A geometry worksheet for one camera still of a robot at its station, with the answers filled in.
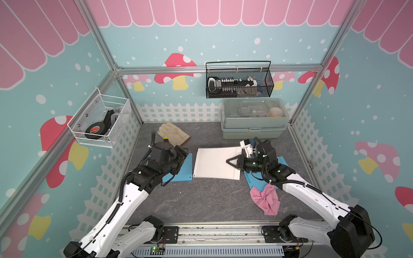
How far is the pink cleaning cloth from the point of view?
0.81 m

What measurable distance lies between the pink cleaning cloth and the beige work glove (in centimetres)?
56

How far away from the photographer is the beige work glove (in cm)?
111
